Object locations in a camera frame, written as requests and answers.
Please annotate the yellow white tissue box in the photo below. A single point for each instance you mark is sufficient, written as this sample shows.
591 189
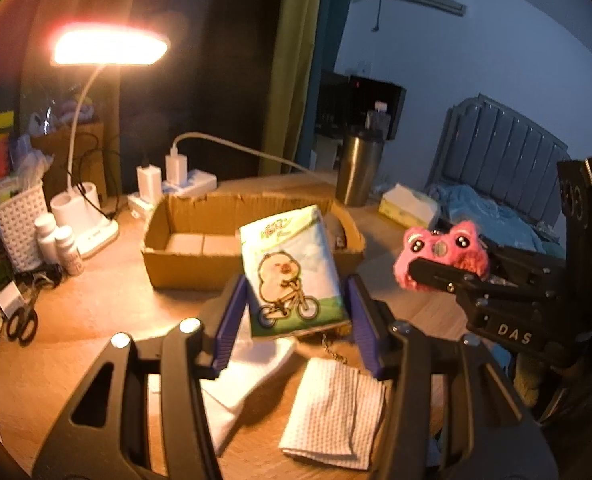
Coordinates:
408 205

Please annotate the clear plastic bag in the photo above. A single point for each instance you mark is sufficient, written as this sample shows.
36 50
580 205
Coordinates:
33 165

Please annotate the steel tumbler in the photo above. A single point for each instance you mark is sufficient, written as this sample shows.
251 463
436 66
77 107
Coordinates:
358 170

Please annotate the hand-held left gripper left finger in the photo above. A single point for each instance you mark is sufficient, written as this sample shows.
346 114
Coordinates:
229 322

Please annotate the blue blanket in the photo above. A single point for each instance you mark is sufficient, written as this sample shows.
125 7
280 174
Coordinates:
481 210

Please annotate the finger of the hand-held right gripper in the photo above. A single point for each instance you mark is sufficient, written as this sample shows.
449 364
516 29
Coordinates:
521 267
441 276

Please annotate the olive green curtain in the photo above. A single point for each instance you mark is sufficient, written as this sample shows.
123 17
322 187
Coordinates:
291 60

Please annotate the plain white cloth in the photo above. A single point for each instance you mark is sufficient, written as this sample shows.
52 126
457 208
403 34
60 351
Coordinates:
256 372

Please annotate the small white adapter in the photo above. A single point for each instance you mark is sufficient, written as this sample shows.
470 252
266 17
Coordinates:
9 301

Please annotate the white desk lamp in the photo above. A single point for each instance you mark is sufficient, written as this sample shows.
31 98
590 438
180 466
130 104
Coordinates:
110 47

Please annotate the white power strip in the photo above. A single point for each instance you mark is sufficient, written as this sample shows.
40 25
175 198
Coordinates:
198 182

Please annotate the white charger with black plug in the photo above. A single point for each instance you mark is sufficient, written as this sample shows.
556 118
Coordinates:
148 182

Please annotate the white plastic bottle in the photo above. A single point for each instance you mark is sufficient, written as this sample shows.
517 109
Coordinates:
69 252
45 237

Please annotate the plush toys in bag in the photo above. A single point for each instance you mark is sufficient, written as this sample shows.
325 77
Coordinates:
75 109

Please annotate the white lattice basket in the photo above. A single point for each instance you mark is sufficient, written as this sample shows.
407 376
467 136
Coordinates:
18 230

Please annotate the black television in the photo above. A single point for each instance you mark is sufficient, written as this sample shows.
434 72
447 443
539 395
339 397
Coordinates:
371 97

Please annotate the clear water bottle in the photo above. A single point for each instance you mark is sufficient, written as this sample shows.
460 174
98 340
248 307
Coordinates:
378 116

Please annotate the brown paper bag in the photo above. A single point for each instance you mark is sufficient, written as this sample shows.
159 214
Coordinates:
58 150

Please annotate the cardboard box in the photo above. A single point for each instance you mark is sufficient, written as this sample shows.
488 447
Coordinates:
190 265

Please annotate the duck print tissue pack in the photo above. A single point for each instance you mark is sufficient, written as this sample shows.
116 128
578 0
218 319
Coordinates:
291 265

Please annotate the white television stand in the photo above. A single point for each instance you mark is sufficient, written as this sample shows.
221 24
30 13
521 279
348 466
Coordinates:
326 152

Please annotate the grey padded headboard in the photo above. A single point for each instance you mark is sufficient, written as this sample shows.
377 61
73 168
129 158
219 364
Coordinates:
501 155

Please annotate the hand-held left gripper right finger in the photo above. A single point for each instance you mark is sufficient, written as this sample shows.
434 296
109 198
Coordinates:
365 327

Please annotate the black scissors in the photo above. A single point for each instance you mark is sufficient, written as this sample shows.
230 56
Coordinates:
23 322

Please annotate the pink plush frog toy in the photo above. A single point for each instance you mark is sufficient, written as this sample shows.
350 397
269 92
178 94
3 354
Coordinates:
426 242

